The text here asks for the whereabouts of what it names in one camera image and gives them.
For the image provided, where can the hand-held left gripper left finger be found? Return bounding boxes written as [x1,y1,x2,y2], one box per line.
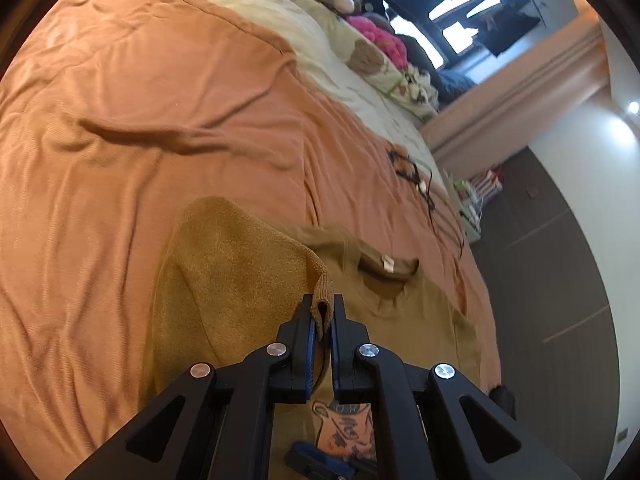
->
[65,294,321,480]

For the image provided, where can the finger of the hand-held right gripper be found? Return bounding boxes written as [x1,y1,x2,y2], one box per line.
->
[285,441,381,480]

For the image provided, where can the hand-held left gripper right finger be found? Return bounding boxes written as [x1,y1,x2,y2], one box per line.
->
[327,294,581,480]

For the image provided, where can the tan printed t-shirt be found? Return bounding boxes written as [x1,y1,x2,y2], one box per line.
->
[140,196,503,480]

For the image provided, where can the black folded clothes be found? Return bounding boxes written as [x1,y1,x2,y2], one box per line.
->
[489,385,516,421]

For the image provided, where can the white nightstand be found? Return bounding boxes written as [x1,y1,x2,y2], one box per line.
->
[450,170,483,246]

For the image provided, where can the red white bag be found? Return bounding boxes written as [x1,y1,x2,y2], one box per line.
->
[472,167,503,206]

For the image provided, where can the black white spotted cloth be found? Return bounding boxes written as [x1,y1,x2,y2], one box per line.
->
[397,67,441,121]

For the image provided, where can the orange blanket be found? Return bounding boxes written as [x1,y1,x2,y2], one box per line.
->
[0,0,501,480]

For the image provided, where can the blue cloth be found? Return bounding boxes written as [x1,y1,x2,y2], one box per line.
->
[439,70,476,102]

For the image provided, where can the pink plush toy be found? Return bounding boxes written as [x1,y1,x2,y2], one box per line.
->
[347,14,408,68]

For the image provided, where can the pink curtain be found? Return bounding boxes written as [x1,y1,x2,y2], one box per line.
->
[420,12,613,176]

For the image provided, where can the black plush toy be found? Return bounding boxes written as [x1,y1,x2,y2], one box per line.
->
[350,0,388,18]

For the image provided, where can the black hanging jacket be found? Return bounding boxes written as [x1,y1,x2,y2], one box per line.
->
[477,0,542,57]

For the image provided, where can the thin black cord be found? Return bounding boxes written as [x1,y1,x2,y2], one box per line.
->
[389,145,466,261]

